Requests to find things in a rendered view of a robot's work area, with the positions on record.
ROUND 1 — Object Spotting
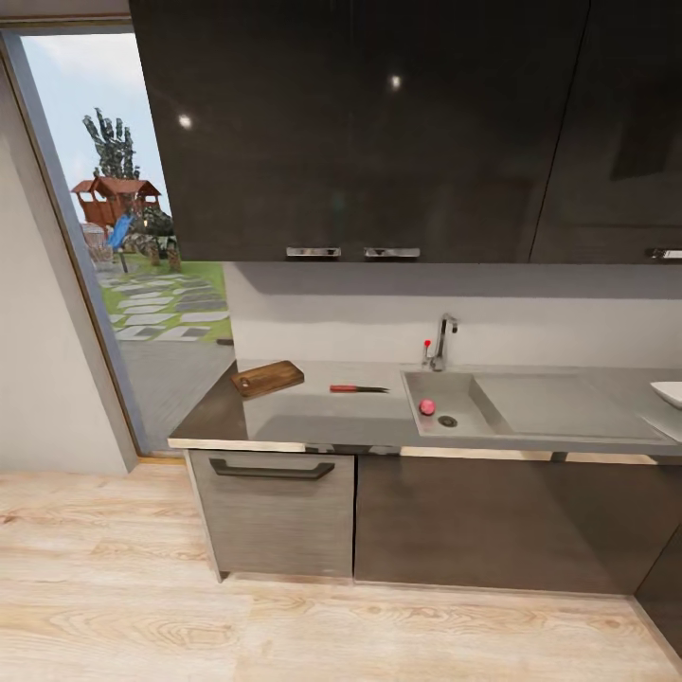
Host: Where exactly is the bowl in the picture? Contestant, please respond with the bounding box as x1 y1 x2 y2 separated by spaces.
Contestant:
652 381 682 413

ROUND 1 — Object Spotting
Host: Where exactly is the vidalia onion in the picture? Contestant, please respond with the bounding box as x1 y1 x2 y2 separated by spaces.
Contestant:
420 399 436 415

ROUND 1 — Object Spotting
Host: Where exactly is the cutting board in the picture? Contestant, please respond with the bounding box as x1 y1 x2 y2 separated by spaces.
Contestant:
230 360 304 397

